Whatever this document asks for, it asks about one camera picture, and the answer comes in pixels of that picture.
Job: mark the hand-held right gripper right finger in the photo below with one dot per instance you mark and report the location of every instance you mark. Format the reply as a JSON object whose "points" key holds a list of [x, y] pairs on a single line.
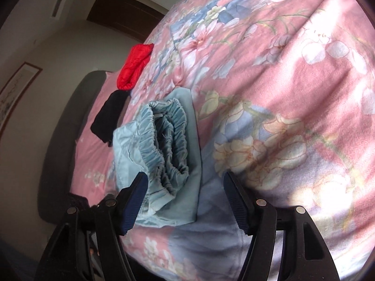
{"points": [[237, 205]]}

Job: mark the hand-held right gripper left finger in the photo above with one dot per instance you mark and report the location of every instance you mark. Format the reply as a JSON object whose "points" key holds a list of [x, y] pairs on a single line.
{"points": [[134, 207]]}

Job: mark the light blue strawberry print pants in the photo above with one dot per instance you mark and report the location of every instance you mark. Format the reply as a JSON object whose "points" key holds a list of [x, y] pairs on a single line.
{"points": [[172, 140]]}

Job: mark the grey padded headboard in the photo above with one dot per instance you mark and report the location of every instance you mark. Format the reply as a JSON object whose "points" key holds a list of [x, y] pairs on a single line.
{"points": [[58, 152]]}

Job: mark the black folded garment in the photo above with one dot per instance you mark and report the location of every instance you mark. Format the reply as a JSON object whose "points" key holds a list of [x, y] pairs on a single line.
{"points": [[108, 117]]}

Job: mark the pink floral blanket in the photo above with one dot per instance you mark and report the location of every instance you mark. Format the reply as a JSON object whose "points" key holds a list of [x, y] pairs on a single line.
{"points": [[263, 93]]}

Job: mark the red folded garment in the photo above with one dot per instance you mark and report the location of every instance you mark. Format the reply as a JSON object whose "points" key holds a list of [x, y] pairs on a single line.
{"points": [[133, 64]]}

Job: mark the dark brown door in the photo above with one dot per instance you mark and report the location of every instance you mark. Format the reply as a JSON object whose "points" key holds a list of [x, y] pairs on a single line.
{"points": [[129, 14]]}

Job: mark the framed wall picture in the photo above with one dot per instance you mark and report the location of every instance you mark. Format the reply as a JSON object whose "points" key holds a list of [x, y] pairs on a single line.
{"points": [[17, 96]]}

